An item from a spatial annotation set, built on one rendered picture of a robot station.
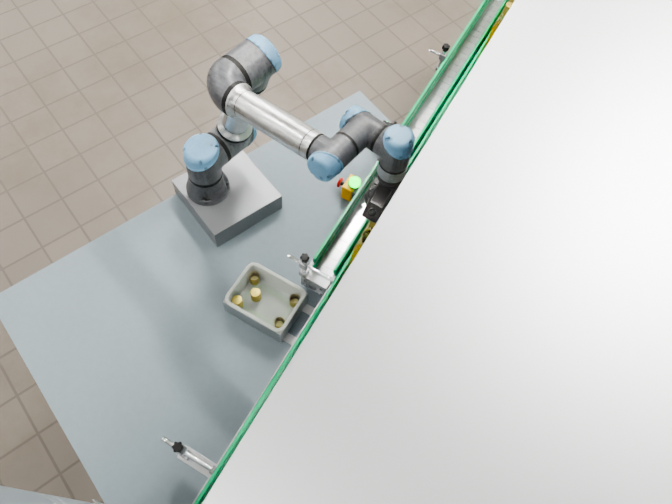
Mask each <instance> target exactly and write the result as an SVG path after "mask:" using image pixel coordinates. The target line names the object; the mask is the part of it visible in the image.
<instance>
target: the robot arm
mask: <svg viewBox="0 0 672 504"><path fill-rule="evenodd" d="M281 65H282V62H281V58H280V55H279V53H278V51H277V49H276V48H275V47H274V45H273V44H272V43H271V42H270V41H269V40H268V39H267V38H266V37H264V36H262V35H259V34H253V35H252V36H250V37H248V38H246V39H245V40H244V41H243V42H241V43H240V44H239V45H237V46H236V47H234V48H233V49H232V50H230V51H229V52H227V53H226V54H225V55H223V56H222V57H220V58H219V59H217V60H216V61H215V62H214V63H213V64H212V66H211V67H210V69H209V71H208V75H207V89H208V92H209V95H210V98H211V99H212V101H213V103H214V104H215V106H216V107H217V108H218V109H219V110H220V111H222V112H223V113H222V114H221V115H220V116H219V118H218V121H217V125H216V127H214V128H213V129H212V130H211V131H209V132H208V133H207V134H206V133H202V134H201V135H199V134H196V135H194V136H192V137H190V138H189V139H188V140H187V141H186V143H185V145H184V147H183V160H184V163H185V165H186V169H187V173H188V179H187V183H186V190H187V194H188V196H189V198H190V199H191V200H192V201H193V202H195V203H196V204H199V205H202V206H212V205H216V204H219V203H220V202H222V201H223V200H224V199H225V198H226V197H227V196H228V194H229V191H230V183H229V179H228V177H227V176H226V174H225V173H224V172H223V171H222V167H223V166H224V165H225V164H227V163H228V162H229V161H230V160H231V159H232V158H234V157H235V156H236V155H237V154H239V153H240V152H241V151H242V150H243V149H245V148H246V147H248V146H249V145H250V144H251V143H252V142H253V141H254V140H255V138H256V135H257V130H256V129H258V130H259V131H261V132H262V133H264V134H266V135H267V136H269V137H270V138H272V139H274V140H275V141H277V142H278V143H280V144H282V145H283V146H285V147H286V148H288V149H290V150H291V151H293V152H295V153H296V154H298V155H299V156H301V157H303V158H304V159H306V160H307V167H308V169H309V171H310V172H311V174H313V175H314V176H315V178H317V179H318V180H320V181H323V182H328V181H330V180H331V179H333V178H334V177H336V176H337V175H338V174H340V173H341V172H342V170H343V169H344V168H345V167H346V166H347V165H348V164H349V163H350V162H351V161H352V160H353V159H354V158H356V157H357V156H358V155H359V154H360V153H361V152H362V151H363V150H364V149H365V148H367V149H369V150H370V151H372V152H373V153H375V154H377V155H378V156H380V157H378V158H377V161H379V163H378V167H377V179H376V181H375V182H374V185H375V186H372V187H371V188H370V189H368V191H367V193H366V194H365V196H364V200H365V205H366V207H365V209H364V210H363V212H362V216H363V217H364V218H366V219H368V220H370V221H372V222H374V223H377V221H378V220H379V218H380V216H381V215H382V213H383V212H384V210H385V208H386V207H387V205H388V204H389V202H390V200H391V199H392V197H393V195H394V194H395V192H396V191H397V189H398V187H399V186H400V184H401V183H402V181H403V179H404V178H405V175H406V172H407V168H408V164H409V161H410V157H411V155H412V153H413V150H414V142H415V136H414V133H413V132H412V130H411V129H410V128H408V127H407V126H405V125H404V126H403V125H400V124H395V125H392V126H389V125H387V124H386V123H384V122H383V121H381V120H380V119H378V118H377V117H375V116H374V115H372V114H371V112H369V111H367V110H365V109H363V108H361V107H360V106H357V105H353V106H351V107H350V108H348V109H347V110H346V112H345V114H343V116H342V117H341V120H340V123H339V127H340V130H339V131H338V132H337V133H336V134H335V135H334V136H332V137H331V138H330V137H328V136H326V135H324V134H323V133H321V132H320V131H318V130H316V129H315V128H313V127H311V126H310V125H308V124H306V123H304V122H303V121H301V120H299V119H298V118H296V117H294V116H293V115H291V114H289V113H288V112H286V111H284V110H283V109H281V108H279V107H277V106H276V105H274V104H272V103H271V102H269V101H267V100H266V99H264V98H262V97H261V96H259V94H261V93H263V92H264V91H265V89H266V88H267V85H268V82H269V79H270V77H271V76H272V75H273V74H274V73H277V72H278V70H279V69H280V68H281Z"/></svg>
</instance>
